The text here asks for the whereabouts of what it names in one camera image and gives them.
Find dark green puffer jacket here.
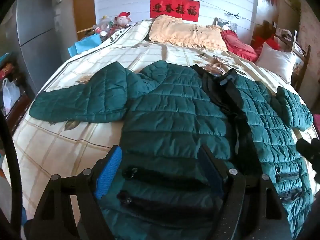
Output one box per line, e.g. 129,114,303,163
29,60,316,240

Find bed with floral plaid sheet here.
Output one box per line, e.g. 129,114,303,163
1,20,315,220

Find light blue bag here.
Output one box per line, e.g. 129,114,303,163
68,34,102,57

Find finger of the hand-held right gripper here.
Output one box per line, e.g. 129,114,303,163
296,137,320,173

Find framed photo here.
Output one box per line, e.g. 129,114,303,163
215,17,237,32

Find white pillow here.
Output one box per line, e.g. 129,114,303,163
254,42,297,84

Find white plastic bag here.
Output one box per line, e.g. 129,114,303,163
2,78,21,115

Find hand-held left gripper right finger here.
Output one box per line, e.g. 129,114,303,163
198,144,293,240

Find thick black cable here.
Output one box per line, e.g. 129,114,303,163
0,112,24,240

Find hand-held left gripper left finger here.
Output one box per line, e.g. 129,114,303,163
25,145,123,240

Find plush toy with red hat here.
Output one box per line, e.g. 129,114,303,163
114,12,132,28

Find wooden chair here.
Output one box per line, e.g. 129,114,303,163
275,29,312,93

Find magenta cloth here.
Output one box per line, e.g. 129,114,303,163
312,114,320,138

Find red clothes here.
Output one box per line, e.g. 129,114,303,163
251,36,280,53

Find beige frilled pillow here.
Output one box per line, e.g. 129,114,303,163
148,14,228,52

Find pile of small toys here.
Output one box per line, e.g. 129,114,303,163
94,16,115,37

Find red wall banner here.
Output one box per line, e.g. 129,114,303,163
150,0,200,22

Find red frilled pillow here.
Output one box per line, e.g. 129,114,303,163
220,29,259,62

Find grey refrigerator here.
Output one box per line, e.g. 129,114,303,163
16,0,78,93

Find wooden door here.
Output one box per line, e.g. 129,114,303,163
74,0,97,40

